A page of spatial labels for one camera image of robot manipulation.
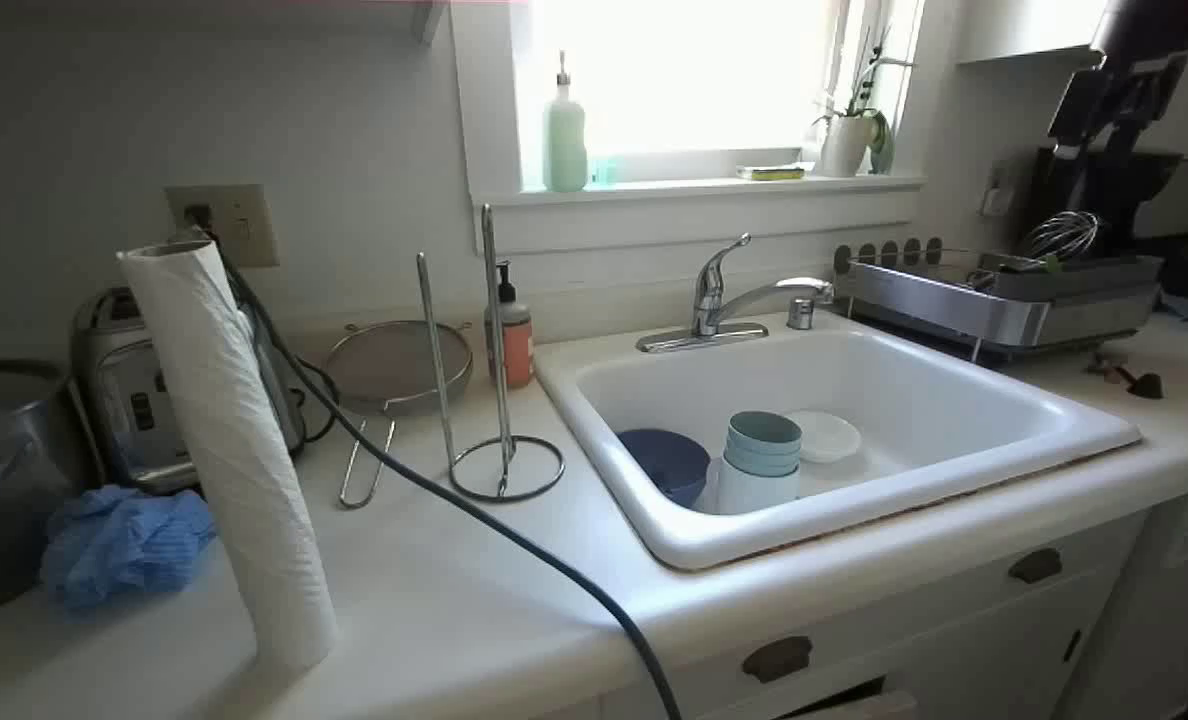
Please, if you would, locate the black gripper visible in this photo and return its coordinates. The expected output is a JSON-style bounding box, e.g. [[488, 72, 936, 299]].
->
[[1045, 0, 1188, 154]]

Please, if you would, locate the white paper towel roll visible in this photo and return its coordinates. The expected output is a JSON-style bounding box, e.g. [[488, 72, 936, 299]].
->
[[113, 231, 343, 675]]

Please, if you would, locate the silver paper towel stand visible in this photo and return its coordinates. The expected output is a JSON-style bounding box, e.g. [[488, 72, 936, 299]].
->
[[411, 201, 574, 506]]

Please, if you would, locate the black coffee maker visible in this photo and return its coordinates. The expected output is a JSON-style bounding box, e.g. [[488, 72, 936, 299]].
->
[[1023, 145, 1183, 260]]

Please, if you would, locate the metal whisk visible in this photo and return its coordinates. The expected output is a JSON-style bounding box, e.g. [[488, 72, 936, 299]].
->
[[1015, 206, 1103, 268]]

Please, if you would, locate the steel dish rack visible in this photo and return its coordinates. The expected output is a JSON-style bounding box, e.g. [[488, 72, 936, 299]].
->
[[832, 236, 1167, 361]]

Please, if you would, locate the plant in white pot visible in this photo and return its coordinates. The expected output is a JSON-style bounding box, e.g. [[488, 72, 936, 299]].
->
[[808, 42, 915, 178]]

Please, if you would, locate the black round brush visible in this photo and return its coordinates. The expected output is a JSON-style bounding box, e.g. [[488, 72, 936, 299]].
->
[[1087, 348, 1167, 405]]

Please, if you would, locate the white kitchen sink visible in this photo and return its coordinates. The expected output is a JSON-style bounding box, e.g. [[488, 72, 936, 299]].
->
[[534, 311, 1145, 576]]

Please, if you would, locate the chrome sink sprayer cap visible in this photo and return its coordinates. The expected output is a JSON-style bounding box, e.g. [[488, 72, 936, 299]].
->
[[785, 290, 826, 336]]

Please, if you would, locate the white round lid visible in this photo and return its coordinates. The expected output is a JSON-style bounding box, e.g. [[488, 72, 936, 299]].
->
[[794, 409, 863, 466]]

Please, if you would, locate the chrome sink faucet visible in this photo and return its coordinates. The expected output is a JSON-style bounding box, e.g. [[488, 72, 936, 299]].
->
[[638, 231, 837, 357]]

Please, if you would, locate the teal cup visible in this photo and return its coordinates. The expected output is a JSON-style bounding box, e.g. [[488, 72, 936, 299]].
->
[[722, 409, 808, 481]]

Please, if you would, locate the green dish soap bottle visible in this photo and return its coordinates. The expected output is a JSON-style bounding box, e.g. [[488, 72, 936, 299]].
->
[[543, 51, 591, 196]]

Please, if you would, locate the white base cabinet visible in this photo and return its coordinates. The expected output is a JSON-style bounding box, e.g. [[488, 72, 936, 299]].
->
[[537, 504, 1158, 720]]

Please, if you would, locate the blue bowl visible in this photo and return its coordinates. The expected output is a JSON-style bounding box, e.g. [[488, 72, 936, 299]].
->
[[618, 423, 712, 511]]

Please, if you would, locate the orange soap pump bottle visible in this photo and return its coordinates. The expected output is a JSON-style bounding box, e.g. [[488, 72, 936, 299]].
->
[[483, 260, 542, 392]]

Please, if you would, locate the metal mesh strainer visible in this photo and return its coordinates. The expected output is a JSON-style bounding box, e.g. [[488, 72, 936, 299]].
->
[[307, 317, 480, 415]]

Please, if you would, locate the silver toaster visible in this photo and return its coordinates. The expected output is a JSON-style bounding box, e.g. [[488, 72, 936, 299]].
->
[[69, 284, 307, 496]]

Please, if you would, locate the blue crumpled cloth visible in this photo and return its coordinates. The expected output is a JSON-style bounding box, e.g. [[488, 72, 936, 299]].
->
[[36, 481, 220, 614]]

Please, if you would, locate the window with white frame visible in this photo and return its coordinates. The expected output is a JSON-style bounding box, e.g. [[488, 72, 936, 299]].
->
[[447, 0, 928, 255]]

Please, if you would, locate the dark drawer handle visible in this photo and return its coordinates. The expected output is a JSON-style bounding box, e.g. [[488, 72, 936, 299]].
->
[[1003, 545, 1067, 589], [740, 630, 816, 683]]

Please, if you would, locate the beige wall outlet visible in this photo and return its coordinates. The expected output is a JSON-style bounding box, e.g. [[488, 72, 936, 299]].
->
[[166, 178, 284, 272]]

